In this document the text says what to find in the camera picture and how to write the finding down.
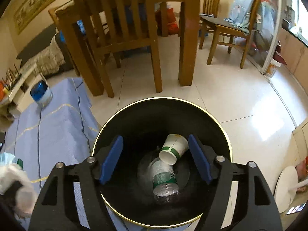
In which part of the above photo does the black round trash bin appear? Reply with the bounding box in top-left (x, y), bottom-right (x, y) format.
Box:
top-left (93, 97), bottom-right (231, 228)

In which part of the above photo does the white round stool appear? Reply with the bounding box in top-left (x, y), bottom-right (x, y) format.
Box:
top-left (274, 166), bottom-right (298, 213)

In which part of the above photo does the blue tablecloth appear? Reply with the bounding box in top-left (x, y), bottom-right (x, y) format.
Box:
top-left (2, 77), bottom-right (150, 231)

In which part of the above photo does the crushed clear plastic bottle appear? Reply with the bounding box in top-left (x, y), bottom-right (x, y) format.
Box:
top-left (148, 157), bottom-right (180, 204)

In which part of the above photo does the white green paper cup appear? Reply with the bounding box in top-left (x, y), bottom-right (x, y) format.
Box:
top-left (159, 134), bottom-right (188, 165)

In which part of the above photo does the blue lid glass jar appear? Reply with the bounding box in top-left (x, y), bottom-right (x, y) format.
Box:
top-left (30, 80), bottom-right (53, 108)

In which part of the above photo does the white coffee table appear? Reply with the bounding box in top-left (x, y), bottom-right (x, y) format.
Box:
top-left (1, 63), bottom-right (47, 114)

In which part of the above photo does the dark sofa with lace cover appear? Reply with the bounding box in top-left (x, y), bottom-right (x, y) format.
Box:
top-left (16, 24), bottom-right (74, 78)

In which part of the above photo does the far wooden chair with cushion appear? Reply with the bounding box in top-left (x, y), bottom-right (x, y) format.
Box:
top-left (201, 0), bottom-right (277, 68)

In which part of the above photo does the near wooden dining chair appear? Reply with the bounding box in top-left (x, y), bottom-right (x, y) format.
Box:
top-left (74, 0), bottom-right (162, 98)

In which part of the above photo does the wooden chair beside sofa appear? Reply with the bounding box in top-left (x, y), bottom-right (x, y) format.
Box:
top-left (202, 0), bottom-right (220, 17)

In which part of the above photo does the framed landscape painting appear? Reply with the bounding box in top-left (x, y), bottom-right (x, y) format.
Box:
top-left (13, 0), bottom-right (55, 34)

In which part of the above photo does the wooden dining table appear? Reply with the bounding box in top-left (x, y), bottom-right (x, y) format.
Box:
top-left (55, 0), bottom-right (200, 98)

